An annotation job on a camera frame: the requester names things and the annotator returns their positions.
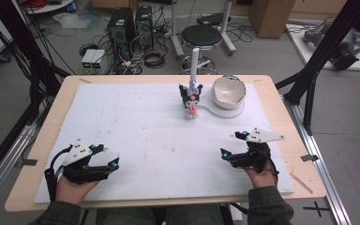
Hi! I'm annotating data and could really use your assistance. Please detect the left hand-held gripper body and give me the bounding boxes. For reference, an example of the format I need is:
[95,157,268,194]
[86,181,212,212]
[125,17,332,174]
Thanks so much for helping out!
[62,138,108,185]

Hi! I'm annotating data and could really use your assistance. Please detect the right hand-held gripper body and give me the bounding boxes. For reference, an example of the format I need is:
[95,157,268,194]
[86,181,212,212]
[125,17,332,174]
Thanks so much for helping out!
[231,127,285,174]

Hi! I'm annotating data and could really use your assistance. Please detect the white stand with pole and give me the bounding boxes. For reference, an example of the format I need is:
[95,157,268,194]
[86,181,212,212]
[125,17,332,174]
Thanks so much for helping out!
[178,47,246,120]

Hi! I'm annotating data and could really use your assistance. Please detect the black and pink plush doll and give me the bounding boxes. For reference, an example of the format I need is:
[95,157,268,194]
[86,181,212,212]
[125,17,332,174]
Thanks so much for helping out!
[178,79,203,121]

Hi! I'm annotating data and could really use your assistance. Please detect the person's left hand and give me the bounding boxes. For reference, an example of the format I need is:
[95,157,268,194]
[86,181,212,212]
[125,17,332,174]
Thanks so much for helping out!
[55,174,100,206]

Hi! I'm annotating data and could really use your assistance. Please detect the person's right hand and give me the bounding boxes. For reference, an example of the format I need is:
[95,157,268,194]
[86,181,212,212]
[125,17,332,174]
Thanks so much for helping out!
[243,164,278,189]

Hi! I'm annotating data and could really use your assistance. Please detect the white eggshell-shaped bowl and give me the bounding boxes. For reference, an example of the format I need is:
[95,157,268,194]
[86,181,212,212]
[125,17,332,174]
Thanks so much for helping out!
[211,74,248,111]

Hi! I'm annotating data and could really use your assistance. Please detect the black tape strip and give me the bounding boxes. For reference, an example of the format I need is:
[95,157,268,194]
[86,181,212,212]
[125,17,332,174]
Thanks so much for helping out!
[21,157,38,167]
[300,153,320,163]

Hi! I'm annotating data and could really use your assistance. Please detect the person's legs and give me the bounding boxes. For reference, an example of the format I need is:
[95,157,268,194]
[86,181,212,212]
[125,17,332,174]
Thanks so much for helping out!
[95,205,224,225]

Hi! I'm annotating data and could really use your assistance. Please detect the long thin wooden stick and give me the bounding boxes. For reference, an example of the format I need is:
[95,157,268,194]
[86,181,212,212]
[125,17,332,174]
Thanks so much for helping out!
[289,172,314,195]

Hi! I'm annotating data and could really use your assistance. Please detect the white foam board mat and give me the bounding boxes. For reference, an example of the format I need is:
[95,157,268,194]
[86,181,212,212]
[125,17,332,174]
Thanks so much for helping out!
[33,82,295,204]

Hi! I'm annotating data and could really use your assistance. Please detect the black tape cross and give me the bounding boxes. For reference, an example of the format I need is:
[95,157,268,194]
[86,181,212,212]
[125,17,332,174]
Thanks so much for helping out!
[302,201,331,218]

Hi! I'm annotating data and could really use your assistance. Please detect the white power supply unit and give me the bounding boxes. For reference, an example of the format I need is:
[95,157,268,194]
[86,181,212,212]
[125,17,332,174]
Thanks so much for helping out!
[81,48,98,70]
[90,49,107,70]

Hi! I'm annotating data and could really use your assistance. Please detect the black round stool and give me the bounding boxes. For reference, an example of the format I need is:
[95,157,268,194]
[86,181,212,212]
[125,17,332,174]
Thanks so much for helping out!
[179,24,224,75]

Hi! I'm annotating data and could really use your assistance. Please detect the white platform board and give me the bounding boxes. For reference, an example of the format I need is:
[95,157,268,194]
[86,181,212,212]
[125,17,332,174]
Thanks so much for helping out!
[285,22,360,73]

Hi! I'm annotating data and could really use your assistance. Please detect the black flat pad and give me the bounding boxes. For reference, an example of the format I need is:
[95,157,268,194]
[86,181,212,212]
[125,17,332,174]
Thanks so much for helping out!
[196,12,233,27]

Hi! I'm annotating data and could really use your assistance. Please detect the large black computer tower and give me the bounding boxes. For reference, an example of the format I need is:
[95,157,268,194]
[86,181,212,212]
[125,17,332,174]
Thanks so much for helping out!
[107,7,137,62]

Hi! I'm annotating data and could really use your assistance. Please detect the white metal floor stand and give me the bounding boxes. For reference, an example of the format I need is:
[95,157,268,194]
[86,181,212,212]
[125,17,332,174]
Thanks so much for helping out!
[168,0,237,61]

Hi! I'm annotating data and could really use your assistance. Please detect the brown cardboard box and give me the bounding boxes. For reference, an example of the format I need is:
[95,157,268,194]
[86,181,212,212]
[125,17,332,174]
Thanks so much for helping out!
[247,0,297,39]

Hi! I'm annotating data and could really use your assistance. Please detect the clear plastic sheet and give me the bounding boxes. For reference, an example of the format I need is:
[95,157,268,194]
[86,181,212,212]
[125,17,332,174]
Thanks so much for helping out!
[52,11,103,31]

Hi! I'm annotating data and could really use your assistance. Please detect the small black computer tower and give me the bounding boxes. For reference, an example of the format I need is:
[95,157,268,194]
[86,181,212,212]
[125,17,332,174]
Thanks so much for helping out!
[134,5,155,50]

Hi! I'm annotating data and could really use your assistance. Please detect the grey robot device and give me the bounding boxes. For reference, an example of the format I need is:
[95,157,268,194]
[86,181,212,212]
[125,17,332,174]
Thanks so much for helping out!
[302,21,360,71]

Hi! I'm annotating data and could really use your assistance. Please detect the round white table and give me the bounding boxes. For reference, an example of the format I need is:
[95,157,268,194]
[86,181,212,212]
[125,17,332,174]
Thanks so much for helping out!
[21,0,77,16]

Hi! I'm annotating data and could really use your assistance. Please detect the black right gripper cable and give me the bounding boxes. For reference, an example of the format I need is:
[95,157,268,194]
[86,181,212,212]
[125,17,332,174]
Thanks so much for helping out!
[256,149,280,186]

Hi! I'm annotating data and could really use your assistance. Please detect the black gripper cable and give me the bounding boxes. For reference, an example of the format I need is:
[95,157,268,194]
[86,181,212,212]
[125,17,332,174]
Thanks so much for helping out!
[256,149,280,186]
[44,145,73,203]

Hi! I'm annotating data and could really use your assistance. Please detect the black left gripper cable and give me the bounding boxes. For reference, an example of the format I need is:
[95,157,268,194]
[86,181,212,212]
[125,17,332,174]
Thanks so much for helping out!
[44,145,73,203]

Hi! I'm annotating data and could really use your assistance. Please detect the silver aluminium rail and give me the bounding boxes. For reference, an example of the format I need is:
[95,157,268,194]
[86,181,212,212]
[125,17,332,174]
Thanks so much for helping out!
[0,124,39,217]
[281,93,353,225]

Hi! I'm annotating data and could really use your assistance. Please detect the coiled black floor cables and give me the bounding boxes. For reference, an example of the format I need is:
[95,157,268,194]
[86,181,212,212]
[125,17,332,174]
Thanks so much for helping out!
[142,48,167,69]

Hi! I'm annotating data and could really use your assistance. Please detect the black metal frame with brace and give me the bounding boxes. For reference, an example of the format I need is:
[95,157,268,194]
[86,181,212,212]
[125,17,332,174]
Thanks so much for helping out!
[274,0,360,137]

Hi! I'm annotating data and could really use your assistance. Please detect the black metal frame with cables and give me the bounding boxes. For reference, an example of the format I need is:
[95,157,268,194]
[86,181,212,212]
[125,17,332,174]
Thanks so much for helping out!
[0,0,71,126]

